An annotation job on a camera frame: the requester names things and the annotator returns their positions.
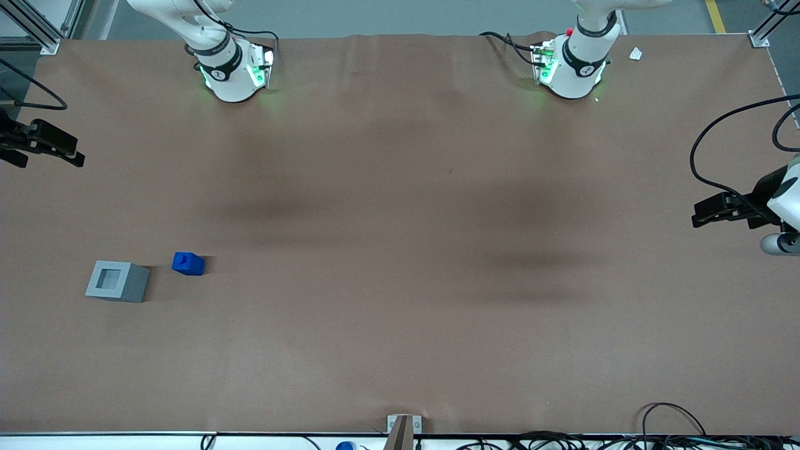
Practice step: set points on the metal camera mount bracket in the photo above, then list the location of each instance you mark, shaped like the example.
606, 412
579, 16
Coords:
403, 431

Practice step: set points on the white paper scrap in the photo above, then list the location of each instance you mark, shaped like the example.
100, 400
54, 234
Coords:
635, 54

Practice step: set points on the blue block part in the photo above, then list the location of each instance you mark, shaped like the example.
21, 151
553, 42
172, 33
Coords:
189, 265

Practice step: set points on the aluminium frame post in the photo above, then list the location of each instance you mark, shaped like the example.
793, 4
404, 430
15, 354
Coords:
759, 40
51, 45

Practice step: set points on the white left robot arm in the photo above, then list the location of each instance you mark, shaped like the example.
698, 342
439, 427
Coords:
578, 65

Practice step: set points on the gray square socket base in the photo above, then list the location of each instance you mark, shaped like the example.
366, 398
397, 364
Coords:
134, 284

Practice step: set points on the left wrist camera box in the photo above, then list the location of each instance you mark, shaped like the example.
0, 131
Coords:
778, 244

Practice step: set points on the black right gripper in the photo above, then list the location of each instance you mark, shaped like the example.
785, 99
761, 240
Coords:
7, 139

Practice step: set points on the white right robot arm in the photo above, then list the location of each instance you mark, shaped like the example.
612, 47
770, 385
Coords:
228, 75

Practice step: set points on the blue round cap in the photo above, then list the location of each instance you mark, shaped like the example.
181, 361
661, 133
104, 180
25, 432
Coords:
345, 446

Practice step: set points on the paper table cover sheet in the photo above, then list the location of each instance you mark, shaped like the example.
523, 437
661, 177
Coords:
400, 281

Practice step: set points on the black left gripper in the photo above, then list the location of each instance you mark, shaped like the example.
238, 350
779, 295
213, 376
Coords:
759, 194

